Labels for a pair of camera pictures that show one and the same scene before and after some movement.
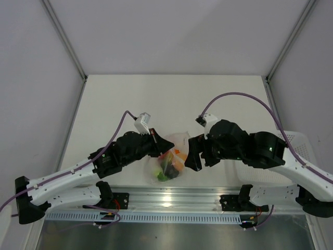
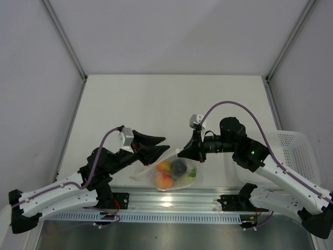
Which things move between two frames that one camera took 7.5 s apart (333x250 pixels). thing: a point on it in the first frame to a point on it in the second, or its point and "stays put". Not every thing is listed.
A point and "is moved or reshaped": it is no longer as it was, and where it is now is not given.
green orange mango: (165, 159) to (164, 166)
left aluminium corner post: (65, 38) stays put
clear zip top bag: (168, 166) is moved or reshaped
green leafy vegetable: (162, 177) to (193, 172)
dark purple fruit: (171, 172) to (178, 166)
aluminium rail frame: (172, 199) stays put
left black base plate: (120, 200) stays put
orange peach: (180, 157) to (164, 179)
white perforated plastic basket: (298, 142) stays put
